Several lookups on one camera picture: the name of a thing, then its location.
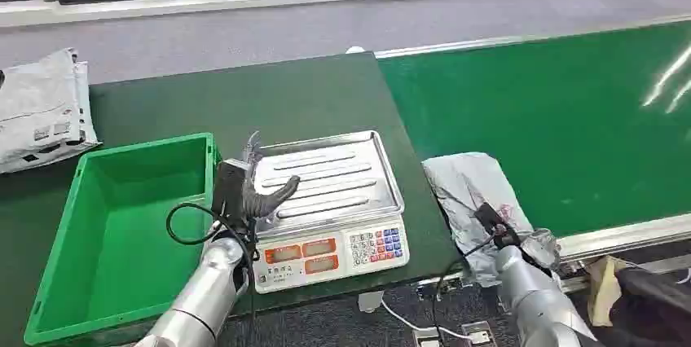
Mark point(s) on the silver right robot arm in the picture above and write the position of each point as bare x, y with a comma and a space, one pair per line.
534, 296

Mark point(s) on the white table foot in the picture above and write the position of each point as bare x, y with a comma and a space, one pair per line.
370, 301

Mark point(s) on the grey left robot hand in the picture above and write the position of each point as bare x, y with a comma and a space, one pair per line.
267, 201

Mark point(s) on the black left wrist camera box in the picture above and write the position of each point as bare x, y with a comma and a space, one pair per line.
229, 191

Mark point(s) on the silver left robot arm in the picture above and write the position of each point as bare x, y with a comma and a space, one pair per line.
208, 290

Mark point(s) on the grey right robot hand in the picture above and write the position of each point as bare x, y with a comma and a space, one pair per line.
540, 247

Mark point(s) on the beige cloth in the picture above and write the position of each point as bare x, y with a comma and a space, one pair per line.
602, 290

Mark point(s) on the black fabric object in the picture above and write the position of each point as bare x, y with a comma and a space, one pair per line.
653, 307

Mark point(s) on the electronic scale with steel tray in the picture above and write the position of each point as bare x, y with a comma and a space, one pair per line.
329, 215

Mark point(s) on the grey plastic parcel bag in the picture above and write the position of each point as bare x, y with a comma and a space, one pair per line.
469, 182

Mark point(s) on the floor power socket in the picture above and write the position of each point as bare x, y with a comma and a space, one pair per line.
477, 334

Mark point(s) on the green plastic crate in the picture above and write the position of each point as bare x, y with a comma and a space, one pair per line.
119, 247

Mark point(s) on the white poly mailer parcel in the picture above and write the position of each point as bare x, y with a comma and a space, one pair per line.
38, 96
89, 118

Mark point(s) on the green belt conveyor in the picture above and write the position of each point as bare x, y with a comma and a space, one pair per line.
540, 128

